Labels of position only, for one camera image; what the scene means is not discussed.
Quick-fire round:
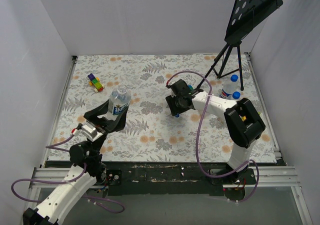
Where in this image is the clear bottle silver label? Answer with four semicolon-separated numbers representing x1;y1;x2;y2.
108;85;131;116

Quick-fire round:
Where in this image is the Pepsi plastic bottle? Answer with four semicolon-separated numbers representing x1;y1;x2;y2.
219;78;238;99

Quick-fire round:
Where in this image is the blue label bottle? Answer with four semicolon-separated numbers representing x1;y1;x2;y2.
227;91;241;101

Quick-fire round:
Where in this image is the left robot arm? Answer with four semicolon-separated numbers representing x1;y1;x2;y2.
22;101;128;225

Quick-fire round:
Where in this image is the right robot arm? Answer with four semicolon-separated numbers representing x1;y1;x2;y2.
165;91;266;184

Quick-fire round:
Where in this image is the multicolour toy brick stack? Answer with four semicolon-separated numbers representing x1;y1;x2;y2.
87;73;104;93

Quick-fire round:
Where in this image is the floral table cloth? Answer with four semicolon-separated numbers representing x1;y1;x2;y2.
47;54;278;163

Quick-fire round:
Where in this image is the black base beam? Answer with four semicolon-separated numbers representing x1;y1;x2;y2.
44;161;286;196

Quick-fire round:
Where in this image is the black music stand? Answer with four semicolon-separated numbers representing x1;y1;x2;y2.
204;0;284;91

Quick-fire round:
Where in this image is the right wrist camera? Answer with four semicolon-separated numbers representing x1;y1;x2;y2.
166;79;192;97

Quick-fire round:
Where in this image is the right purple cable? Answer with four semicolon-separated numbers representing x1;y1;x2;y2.
165;70;259;203

